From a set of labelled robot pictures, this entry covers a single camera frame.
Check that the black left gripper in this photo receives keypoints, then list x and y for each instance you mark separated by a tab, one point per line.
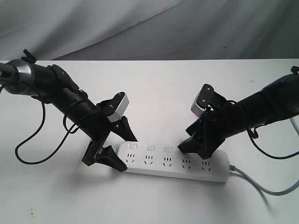
98	128

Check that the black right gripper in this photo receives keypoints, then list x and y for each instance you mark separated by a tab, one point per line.
210	130

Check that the white five-outlet power strip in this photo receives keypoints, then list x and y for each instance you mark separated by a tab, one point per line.
168	161

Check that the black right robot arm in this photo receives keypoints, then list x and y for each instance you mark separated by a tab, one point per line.
276	102

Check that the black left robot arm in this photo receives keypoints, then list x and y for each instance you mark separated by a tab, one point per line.
53	85

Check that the grey backdrop cloth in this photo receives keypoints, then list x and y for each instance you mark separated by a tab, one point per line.
149	29

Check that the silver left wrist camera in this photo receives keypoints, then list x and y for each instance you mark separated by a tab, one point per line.
117	107

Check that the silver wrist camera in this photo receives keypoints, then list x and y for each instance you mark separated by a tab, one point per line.
117	107
206	97

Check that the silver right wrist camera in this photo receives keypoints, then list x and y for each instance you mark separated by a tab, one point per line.
206	97

